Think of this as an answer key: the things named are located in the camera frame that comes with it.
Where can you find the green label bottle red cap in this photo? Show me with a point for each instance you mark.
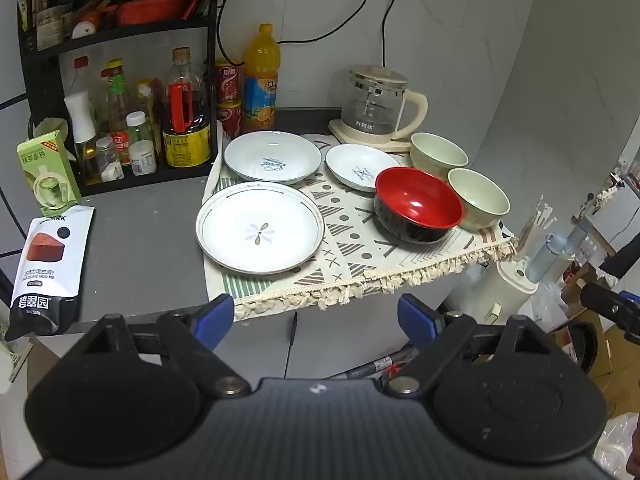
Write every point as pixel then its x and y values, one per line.
pixel 119 110

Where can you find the cardboard box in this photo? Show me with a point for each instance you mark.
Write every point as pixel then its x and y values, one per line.
pixel 600 350

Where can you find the blue water bottle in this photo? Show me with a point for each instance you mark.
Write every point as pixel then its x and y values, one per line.
pixel 550 255

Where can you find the white and black snack pouch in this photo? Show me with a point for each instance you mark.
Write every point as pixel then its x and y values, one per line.
pixel 47 270

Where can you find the red and black bowl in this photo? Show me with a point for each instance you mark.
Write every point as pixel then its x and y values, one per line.
pixel 417 205

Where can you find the small white plate blue print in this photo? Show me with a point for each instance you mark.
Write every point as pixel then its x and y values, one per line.
pixel 360 167

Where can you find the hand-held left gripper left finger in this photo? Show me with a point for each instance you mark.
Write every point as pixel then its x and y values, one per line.
pixel 215 317

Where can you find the white bottle orange cap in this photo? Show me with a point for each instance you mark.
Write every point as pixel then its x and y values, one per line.
pixel 86 30

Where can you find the pale green bowl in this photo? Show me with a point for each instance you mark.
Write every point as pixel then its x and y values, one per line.
pixel 437 155
pixel 477 197

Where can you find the metal tube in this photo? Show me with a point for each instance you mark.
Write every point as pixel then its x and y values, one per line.
pixel 375 366

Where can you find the yellow cap bottle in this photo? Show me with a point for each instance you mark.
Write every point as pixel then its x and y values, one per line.
pixel 145 95

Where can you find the bundle of white straws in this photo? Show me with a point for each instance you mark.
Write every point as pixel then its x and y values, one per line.
pixel 535 230

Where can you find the black metal shelf rack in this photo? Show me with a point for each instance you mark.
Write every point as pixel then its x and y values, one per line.
pixel 212 35

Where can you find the clear plastic bag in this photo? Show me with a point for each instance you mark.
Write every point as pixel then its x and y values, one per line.
pixel 617 445

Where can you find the crumpled beige paper bag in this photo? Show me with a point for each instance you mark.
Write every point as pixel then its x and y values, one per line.
pixel 50 124

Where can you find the green drink carton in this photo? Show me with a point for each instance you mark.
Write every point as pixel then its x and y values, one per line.
pixel 47 175

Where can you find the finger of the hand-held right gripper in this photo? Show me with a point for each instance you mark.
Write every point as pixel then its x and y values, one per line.
pixel 607 307
pixel 625 262

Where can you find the patterned fringed table mat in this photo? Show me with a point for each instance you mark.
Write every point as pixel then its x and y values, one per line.
pixel 350 240

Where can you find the orange juice bottle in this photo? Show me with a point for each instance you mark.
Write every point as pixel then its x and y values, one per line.
pixel 260 85

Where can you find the white cylindrical appliance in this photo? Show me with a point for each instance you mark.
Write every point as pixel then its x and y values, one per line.
pixel 500 290

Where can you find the orange-red plastic basket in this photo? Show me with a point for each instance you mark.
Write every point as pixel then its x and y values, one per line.
pixel 150 9

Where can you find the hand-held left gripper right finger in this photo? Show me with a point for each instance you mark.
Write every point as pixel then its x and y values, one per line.
pixel 417 320

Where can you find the small glass spice jar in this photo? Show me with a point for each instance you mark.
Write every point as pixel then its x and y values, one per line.
pixel 109 160

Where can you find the cream kettle base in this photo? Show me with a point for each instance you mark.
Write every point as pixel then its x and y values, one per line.
pixel 350 135

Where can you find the white plate with blue script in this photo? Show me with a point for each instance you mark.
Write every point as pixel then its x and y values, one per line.
pixel 272 157

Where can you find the white plate with flower print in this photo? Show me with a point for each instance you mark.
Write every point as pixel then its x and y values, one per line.
pixel 260 227

